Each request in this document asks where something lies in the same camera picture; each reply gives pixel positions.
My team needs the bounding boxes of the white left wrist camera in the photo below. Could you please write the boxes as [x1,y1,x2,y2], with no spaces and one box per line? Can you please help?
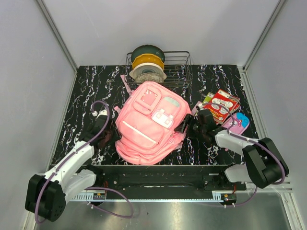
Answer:
[92,110,108,123]

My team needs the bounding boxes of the red middle book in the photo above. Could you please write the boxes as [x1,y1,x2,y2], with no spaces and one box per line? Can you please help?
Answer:
[230,104,240,114]

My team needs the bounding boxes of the red top activity book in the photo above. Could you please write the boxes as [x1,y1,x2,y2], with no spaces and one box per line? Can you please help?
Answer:
[203,89,240,124]

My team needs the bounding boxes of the pink purple pencil case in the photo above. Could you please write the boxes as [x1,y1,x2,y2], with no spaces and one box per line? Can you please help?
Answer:
[222,113,250,135]

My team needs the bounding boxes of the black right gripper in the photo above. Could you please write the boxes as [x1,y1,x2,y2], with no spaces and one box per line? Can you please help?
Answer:
[174,114,206,139]

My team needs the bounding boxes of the pink student backpack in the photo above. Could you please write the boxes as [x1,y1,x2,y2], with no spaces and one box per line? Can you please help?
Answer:
[114,81,196,165]

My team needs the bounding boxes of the grey patterned plate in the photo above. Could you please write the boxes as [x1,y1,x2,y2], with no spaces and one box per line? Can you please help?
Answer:
[135,73,164,83]

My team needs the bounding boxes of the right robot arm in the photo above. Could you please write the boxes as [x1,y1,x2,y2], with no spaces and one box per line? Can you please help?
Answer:
[175,109,289,190]

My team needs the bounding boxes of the green bottom book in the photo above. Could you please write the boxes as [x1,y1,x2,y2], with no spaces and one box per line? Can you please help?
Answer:
[203,92,214,104]

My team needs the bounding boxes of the black wire dish rack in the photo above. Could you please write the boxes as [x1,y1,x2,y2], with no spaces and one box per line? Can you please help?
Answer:
[124,51,193,90]

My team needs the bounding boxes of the aluminium front rail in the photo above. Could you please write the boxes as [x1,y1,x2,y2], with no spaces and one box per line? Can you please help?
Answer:
[31,172,295,202]

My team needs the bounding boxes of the yellow plate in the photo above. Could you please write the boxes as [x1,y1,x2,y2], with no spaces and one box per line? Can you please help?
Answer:
[132,53,165,69]

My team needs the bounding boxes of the dark green plate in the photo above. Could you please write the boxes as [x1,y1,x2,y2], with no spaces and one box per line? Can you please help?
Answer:
[131,45,165,63]

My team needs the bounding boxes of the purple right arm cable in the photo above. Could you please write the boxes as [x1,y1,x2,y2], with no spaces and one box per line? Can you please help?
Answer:
[201,103,286,207]

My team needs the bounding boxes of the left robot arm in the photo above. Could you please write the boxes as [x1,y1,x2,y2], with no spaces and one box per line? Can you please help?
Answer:
[25,116,121,222]

